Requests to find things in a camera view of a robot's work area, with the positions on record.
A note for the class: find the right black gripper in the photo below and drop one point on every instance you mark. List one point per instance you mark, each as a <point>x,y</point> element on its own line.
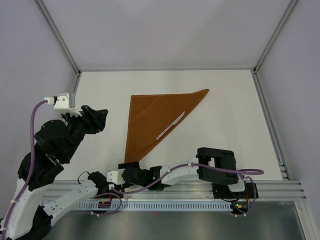
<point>133,164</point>

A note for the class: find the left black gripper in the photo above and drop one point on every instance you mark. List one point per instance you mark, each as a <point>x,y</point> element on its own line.
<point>95,119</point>

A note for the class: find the white plastic knife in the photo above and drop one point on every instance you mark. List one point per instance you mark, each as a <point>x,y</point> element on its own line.
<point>170,126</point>

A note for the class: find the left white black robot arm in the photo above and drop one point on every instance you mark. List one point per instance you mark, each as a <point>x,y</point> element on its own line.
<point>51,147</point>

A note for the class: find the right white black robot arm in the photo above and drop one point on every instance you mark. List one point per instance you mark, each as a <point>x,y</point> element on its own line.
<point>216,166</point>

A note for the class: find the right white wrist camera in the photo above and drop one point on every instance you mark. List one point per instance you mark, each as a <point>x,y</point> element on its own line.
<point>115,177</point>

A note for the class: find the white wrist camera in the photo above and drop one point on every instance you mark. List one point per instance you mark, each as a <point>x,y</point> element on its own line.
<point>115,177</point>
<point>64,103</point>

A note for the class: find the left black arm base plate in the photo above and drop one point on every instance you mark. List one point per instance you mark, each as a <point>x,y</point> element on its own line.
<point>116,189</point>

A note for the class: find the white slotted cable duct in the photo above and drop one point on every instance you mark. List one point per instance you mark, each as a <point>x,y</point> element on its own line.
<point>215,206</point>

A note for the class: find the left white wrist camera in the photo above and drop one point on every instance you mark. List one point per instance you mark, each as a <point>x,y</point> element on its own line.
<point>64,103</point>

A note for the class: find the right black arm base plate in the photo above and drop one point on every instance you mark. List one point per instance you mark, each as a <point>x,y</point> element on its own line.
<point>223,192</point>

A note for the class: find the left aluminium frame post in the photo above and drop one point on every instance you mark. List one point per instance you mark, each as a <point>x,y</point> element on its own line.
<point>57,35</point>

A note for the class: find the aluminium frame post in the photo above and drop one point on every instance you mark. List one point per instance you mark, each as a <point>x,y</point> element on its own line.
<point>275,34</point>
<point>57,35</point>

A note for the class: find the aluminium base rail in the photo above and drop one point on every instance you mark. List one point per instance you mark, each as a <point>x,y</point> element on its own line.
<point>283,190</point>

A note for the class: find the right aluminium frame post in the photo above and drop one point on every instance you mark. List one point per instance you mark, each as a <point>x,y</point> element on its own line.
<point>275,34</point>

